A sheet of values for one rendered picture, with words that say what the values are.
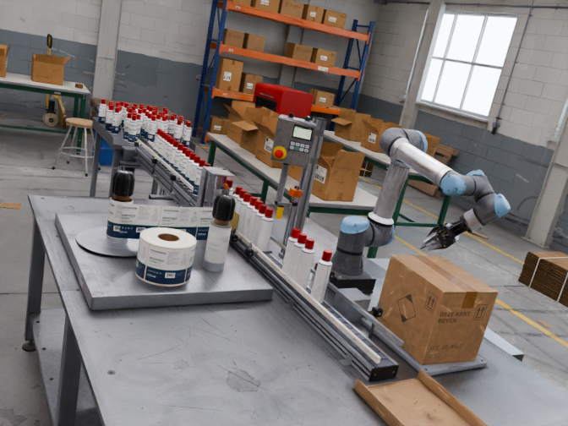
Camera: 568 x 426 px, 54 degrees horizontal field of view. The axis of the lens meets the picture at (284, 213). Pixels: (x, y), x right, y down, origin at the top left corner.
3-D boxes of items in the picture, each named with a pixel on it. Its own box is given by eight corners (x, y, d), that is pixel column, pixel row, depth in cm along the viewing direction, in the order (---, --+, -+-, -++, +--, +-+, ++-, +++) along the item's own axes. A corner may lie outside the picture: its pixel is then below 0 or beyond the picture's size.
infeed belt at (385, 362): (191, 204, 307) (192, 198, 306) (204, 204, 311) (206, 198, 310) (373, 379, 173) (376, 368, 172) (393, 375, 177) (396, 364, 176)
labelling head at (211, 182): (193, 217, 273) (201, 166, 266) (217, 218, 280) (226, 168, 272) (203, 227, 262) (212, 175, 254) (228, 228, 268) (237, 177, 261)
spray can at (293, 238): (277, 273, 227) (287, 226, 222) (288, 273, 230) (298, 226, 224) (284, 279, 223) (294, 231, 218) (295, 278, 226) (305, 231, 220)
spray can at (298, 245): (283, 279, 223) (294, 232, 217) (294, 279, 225) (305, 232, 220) (290, 285, 219) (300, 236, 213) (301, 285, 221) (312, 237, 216)
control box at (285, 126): (272, 156, 248) (281, 113, 243) (309, 164, 247) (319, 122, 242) (270, 160, 238) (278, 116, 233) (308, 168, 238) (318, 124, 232)
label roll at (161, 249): (129, 281, 195) (135, 242, 191) (140, 259, 214) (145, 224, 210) (187, 290, 197) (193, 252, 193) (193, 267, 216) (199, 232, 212)
